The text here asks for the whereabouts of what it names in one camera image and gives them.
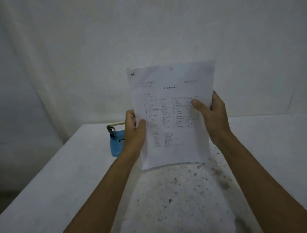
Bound blue hole punch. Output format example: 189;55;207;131
106;121;126;157

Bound white printed paper sheet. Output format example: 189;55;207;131
127;59;215;171

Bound person's left forearm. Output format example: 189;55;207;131
63;149;141;233

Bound person's right forearm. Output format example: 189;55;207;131
214;131;307;233

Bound person's right hand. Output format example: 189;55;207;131
191;90;231;145

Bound person's left hand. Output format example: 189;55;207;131
123;110;147;156

